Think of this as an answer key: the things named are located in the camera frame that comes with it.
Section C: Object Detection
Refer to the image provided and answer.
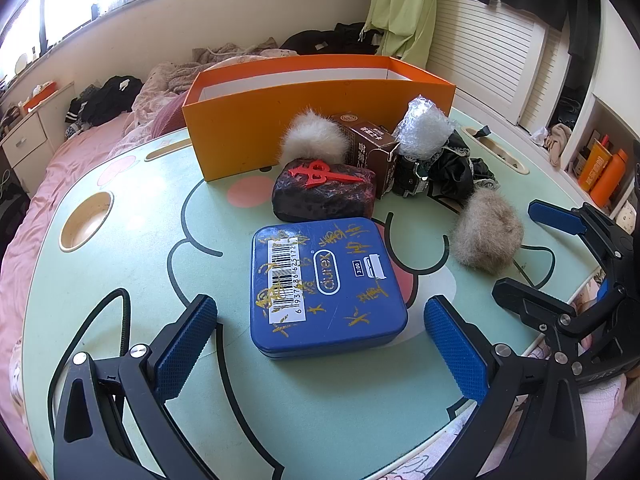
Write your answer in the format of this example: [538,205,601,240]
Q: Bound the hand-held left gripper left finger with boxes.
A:
[52,294,219,480]

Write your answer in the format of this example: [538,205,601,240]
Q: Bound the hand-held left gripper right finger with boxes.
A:
[423,295,588,480]

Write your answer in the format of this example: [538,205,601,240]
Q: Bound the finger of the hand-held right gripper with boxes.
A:
[491,278,614,357]
[528,199,640,287]

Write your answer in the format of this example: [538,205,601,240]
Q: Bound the brown fur ball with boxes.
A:
[451,190,525,275]

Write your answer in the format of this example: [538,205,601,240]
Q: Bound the blue metal tin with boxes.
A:
[250,217,408,361]

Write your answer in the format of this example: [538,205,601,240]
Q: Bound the dark red block red symbol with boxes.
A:
[270,160,377,223]

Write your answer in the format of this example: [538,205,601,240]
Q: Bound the orange cardboard box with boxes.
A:
[181,55,457,182]

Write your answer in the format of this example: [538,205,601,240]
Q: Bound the green cartoon print desktop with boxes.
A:
[20,105,613,480]

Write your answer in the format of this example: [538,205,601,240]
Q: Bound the orange bottle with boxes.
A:
[579,141,613,190]
[590,149,629,207]

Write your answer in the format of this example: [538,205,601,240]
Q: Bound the black lace cloth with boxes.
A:
[425,130,501,201]

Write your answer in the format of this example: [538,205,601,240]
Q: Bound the white shelf unit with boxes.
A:
[560,87,640,241]

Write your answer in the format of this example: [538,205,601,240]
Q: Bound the clear bubble wrap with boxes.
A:
[392,95,453,158]

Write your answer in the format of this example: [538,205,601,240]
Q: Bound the white louvered closet door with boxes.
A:
[425,0,571,126]

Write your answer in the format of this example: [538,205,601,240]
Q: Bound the brown cardboard carton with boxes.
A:
[331,112,401,200]

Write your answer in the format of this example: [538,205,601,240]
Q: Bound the pink bed sheet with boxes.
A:
[0,110,193,461]

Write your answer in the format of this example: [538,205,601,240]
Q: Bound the maroon pillow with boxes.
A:
[150,92,191,138]

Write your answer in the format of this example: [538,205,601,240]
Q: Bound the white fur ball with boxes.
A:
[277,112,351,168]

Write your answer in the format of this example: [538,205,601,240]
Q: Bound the white dresser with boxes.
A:
[0,82,76,196]

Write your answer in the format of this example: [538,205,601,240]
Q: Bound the black striped clothes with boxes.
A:
[64,76,146,138]

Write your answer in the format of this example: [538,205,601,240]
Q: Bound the light green curtain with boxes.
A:
[362,0,438,68]

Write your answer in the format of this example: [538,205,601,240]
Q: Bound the small orange box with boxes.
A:
[22,80,61,111]

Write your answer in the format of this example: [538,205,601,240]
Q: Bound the black clothes pile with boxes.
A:
[280,22,386,56]

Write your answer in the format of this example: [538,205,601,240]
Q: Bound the beige knitted cloth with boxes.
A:
[192,37,298,68]

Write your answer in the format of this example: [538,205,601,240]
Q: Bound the window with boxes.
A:
[0,0,381,86]

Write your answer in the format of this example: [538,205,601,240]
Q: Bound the black buckled strap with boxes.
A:
[392,152,431,197]

